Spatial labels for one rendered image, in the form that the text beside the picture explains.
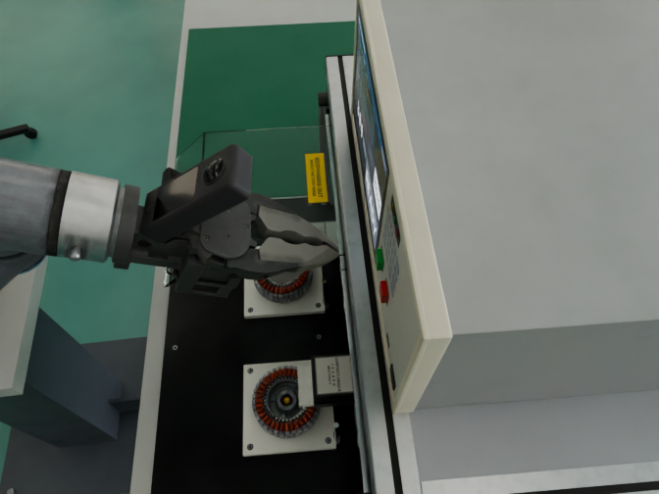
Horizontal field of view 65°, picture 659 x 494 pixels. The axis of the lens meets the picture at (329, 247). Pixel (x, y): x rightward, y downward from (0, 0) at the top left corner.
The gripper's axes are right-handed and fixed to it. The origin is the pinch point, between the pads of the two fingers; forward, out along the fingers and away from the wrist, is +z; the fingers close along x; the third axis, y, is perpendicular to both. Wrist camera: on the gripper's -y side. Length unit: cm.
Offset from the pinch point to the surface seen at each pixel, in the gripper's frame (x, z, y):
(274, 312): -13.3, 9.8, 42.9
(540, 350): 14.5, 11.7, -11.8
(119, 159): -125, -20, 143
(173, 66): -183, -4, 136
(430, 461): 19.6, 11.7, 5.3
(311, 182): -20.4, 5.3, 13.8
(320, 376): 4.0, 10.8, 27.2
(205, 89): -78, -3, 53
